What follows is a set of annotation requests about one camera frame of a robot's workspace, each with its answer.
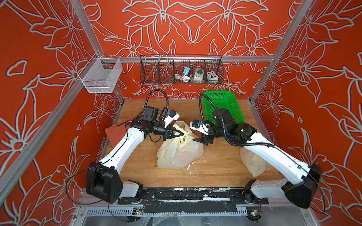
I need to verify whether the orange-print plastic bag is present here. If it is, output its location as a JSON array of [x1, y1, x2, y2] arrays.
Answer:
[[156, 121, 204, 169]]

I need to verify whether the yellow translucent plastic bag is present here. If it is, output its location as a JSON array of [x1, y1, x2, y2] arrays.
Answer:
[[240, 147, 273, 177]]

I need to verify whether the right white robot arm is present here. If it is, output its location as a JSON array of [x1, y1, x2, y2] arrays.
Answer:
[[189, 108, 322, 209]]

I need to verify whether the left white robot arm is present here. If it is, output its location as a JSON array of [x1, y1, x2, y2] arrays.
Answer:
[[86, 106, 183, 204]]

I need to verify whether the green plastic basket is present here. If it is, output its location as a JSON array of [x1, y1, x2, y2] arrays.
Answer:
[[203, 90, 245, 124]]

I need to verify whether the white button box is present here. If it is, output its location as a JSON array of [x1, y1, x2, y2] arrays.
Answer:
[[206, 71, 219, 81]]

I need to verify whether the grey controller device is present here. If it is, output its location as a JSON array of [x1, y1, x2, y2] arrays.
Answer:
[[192, 67, 205, 82]]

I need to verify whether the blue white small box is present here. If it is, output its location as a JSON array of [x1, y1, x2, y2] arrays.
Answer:
[[183, 66, 190, 76]]

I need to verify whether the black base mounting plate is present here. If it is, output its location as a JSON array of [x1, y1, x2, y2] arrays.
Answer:
[[117, 187, 269, 214]]

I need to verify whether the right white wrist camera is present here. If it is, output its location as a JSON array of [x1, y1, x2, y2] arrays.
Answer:
[[189, 120, 209, 135]]

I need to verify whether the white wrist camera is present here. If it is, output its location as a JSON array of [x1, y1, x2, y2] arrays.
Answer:
[[189, 120, 209, 135], [164, 109, 180, 128]]

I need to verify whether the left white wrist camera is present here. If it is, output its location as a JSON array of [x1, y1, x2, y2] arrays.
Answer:
[[164, 109, 180, 128]]

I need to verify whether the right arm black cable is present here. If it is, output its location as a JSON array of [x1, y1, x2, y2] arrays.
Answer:
[[198, 94, 326, 214]]

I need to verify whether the black wire wall basket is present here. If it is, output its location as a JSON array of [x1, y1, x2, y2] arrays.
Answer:
[[140, 54, 225, 85]]

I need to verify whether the clear acrylic wall box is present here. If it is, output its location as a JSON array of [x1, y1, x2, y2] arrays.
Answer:
[[79, 58, 123, 94]]

